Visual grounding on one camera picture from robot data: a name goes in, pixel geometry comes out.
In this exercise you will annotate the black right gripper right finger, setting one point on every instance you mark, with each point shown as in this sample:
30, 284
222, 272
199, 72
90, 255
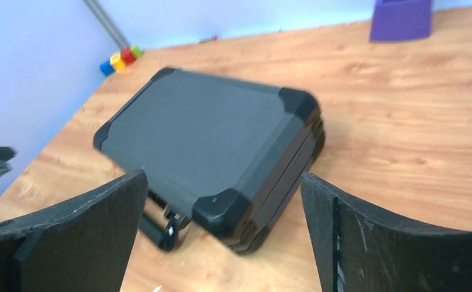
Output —
359, 246

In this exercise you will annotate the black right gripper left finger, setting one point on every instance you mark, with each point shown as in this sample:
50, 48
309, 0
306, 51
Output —
80, 244

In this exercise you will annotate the black poker set case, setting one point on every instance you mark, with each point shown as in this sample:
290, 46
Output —
224, 153

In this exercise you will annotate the yellow round toy block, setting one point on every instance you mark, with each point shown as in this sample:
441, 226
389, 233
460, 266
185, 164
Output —
117, 62

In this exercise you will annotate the green round toy block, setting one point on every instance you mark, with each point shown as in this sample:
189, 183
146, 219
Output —
136, 51

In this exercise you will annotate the purple metronome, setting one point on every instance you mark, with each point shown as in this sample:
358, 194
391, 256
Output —
396, 21

